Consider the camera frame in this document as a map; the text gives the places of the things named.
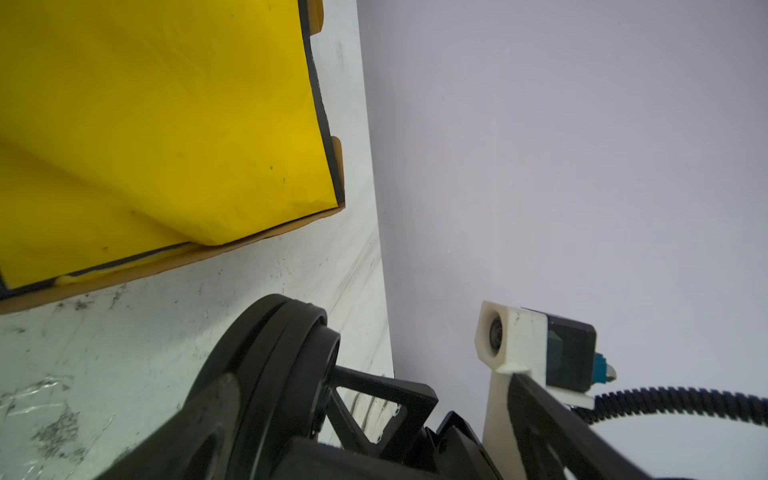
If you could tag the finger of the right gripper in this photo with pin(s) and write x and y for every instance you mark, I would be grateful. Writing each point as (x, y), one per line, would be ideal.
(377, 416)
(552, 440)

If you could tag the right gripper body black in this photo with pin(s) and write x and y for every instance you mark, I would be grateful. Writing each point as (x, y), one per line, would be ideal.
(449, 455)

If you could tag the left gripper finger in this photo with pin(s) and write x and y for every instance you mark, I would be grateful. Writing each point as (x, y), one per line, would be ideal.
(196, 443)

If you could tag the stack of black lids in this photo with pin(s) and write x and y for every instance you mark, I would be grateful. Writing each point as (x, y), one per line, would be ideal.
(281, 351)

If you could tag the cardboard box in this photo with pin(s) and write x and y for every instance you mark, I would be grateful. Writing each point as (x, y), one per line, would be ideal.
(180, 264)

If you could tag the yellow napkin stack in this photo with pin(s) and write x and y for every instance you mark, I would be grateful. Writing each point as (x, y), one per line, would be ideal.
(150, 120)

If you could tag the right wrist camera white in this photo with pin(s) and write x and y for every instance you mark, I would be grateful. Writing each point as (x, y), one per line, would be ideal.
(558, 353)

